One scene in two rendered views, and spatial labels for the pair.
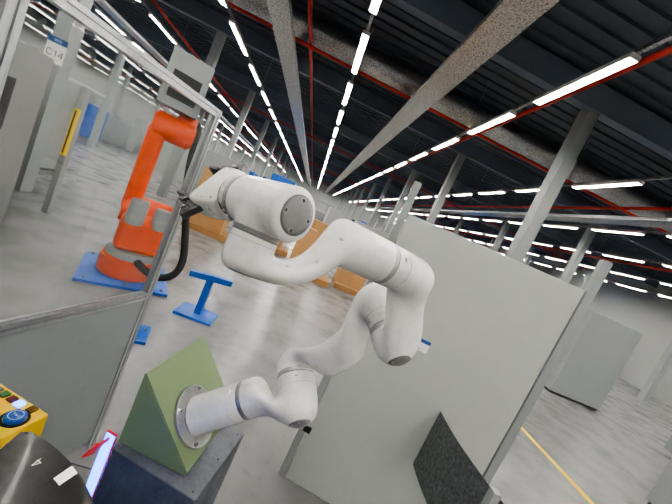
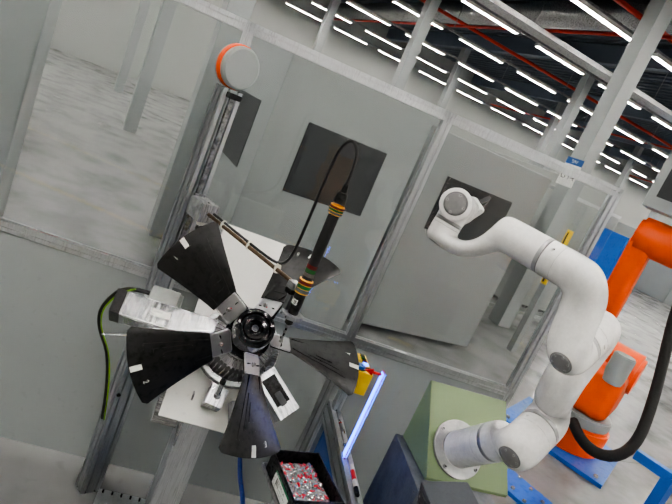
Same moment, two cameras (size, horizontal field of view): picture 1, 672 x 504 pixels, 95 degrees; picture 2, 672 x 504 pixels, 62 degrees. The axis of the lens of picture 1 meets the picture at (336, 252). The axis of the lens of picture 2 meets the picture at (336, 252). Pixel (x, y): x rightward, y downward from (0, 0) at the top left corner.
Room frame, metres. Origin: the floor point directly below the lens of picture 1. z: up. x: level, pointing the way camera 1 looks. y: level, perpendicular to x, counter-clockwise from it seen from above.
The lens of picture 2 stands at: (-0.29, -1.18, 1.88)
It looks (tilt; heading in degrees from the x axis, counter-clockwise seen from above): 13 degrees down; 69
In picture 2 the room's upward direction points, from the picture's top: 23 degrees clockwise
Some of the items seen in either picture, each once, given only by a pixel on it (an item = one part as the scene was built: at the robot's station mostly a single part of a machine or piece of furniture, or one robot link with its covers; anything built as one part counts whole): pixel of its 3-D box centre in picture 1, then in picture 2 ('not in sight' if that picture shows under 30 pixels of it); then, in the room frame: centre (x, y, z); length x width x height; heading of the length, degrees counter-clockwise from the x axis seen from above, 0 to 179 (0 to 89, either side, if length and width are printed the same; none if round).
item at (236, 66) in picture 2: not in sight; (237, 67); (-0.08, 0.96, 1.88); 0.17 x 0.15 x 0.16; 172
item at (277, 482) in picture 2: not in sight; (303, 484); (0.42, 0.13, 0.85); 0.22 x 0.17 x 0.07; 98
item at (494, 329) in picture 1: (427, 378); not in sight; (1.90, -0.87, 1.10); 1.21 x 0.05 x 2.20; 82
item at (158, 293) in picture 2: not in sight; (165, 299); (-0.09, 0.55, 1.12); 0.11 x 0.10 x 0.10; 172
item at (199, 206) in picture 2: not in sight; (201, 209); (-0.04, 0.88, 1.36); 0.10 x 0.07 x 0.08; 117
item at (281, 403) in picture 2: not in sight; (272, 395); (0.30, 0.35, 0.98); 0.20 x 0.16 x 0.20; 82
